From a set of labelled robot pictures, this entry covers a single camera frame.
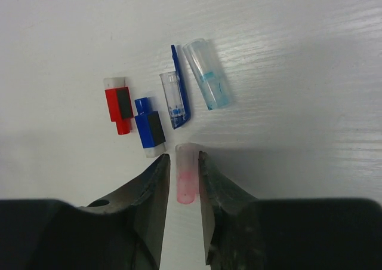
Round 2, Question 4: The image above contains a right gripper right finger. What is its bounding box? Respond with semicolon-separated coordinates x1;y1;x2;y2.
199;152;381;269

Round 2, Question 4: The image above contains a blue marker cap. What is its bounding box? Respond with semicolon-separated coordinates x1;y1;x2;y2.
134;97;166;158

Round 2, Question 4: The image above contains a pink highlighter cap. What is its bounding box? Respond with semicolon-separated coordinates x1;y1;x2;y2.
175;143;199;204

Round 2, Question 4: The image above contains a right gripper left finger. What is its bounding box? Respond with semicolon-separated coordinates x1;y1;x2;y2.
1;154;171;269

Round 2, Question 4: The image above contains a red marker cap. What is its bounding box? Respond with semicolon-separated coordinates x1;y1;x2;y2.
103;77;134;135

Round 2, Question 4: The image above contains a blue clip pen cap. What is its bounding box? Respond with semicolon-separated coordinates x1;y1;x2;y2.
159;45;191;130

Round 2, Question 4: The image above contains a light blue pen cap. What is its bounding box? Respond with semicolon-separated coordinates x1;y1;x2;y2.
182;38;233;110

